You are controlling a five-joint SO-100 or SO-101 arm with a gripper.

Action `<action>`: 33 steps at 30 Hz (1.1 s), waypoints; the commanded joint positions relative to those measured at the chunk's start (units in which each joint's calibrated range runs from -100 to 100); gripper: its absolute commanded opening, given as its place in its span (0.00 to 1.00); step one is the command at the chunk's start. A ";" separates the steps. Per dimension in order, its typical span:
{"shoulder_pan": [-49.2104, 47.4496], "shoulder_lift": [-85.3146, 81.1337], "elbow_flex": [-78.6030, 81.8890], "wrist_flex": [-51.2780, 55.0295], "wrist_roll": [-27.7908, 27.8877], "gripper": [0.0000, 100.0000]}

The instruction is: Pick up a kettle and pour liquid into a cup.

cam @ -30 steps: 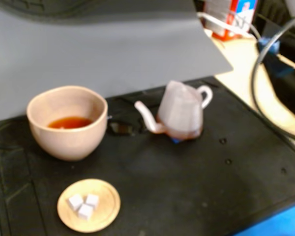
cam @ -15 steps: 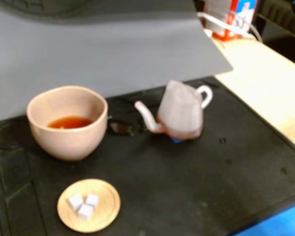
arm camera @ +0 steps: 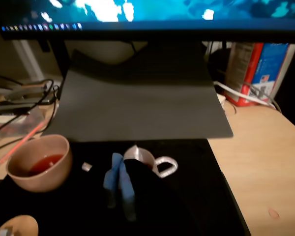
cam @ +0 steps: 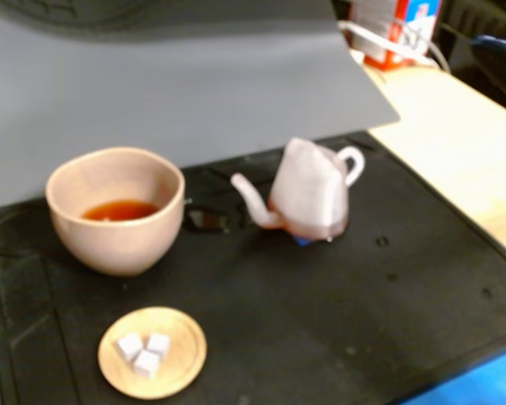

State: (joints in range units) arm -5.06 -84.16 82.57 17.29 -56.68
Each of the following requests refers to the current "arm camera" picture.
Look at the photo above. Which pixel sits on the black gripper finger blue tape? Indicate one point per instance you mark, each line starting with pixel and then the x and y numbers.
pixel 110 179
pixel 162 209

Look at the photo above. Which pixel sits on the beige ceramic cup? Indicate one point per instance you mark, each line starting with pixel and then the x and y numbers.
pixel 39 182

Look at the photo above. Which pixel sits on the small white scrap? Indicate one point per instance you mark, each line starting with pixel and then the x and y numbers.
pixel 87 166

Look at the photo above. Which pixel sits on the red thin stick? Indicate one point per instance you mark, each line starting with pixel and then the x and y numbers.
pixel 22 141

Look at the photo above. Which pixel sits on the round wooden plate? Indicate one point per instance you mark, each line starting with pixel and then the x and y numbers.
pixel 24 225

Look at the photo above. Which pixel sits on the clear plastic case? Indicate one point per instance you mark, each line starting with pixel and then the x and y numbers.
pixel 12 126

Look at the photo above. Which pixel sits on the black electronics stack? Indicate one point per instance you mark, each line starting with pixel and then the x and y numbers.
pixel 14 103

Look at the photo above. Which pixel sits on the small white plug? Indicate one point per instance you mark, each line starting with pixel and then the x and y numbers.
pixel 221 99

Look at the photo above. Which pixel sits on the black monitor stand leg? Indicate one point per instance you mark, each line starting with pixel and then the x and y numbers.
pixel 56 56

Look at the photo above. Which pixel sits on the computer monitor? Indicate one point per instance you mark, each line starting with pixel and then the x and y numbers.
pixel 162 14

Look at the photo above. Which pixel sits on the red blue carton box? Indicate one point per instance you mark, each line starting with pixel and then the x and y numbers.
pixel 268 64

